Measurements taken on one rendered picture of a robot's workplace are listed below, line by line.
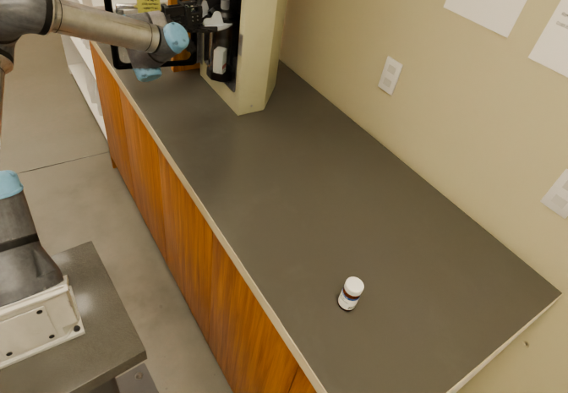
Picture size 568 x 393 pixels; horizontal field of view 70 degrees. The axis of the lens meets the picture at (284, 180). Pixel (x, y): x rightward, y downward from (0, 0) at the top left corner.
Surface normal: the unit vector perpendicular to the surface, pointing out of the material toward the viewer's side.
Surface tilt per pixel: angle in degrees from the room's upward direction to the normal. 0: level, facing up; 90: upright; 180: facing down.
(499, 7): 90
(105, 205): 0
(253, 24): 90
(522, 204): 90
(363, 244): 0
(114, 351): 0
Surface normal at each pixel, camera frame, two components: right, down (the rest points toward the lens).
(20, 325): 0.53, 0.62
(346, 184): 0.14, -0.74
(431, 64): -0.83, 0.28
